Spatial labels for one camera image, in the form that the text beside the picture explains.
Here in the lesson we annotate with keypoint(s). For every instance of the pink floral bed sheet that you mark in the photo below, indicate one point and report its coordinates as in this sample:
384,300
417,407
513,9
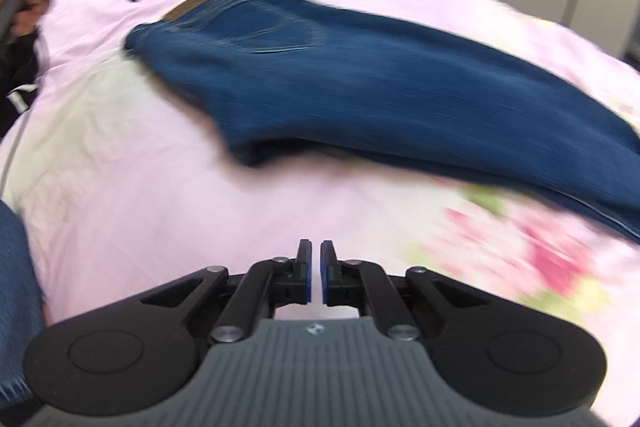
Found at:
175,187

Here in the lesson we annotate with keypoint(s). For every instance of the blue denim pants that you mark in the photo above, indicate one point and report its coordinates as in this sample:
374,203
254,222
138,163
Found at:
350,92

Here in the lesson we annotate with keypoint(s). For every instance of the person's leg in jeans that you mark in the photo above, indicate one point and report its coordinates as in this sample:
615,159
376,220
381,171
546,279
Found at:
17,302

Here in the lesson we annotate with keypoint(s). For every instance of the person's left hand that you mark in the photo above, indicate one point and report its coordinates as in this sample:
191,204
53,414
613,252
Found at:
27,7

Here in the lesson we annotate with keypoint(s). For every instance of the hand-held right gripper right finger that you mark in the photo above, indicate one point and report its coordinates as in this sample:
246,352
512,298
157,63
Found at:
325,282

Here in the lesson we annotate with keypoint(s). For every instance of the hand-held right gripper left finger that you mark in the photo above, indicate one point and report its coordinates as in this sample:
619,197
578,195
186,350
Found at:
308,287

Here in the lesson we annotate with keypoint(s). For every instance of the person's black top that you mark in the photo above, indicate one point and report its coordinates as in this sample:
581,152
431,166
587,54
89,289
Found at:
17,77

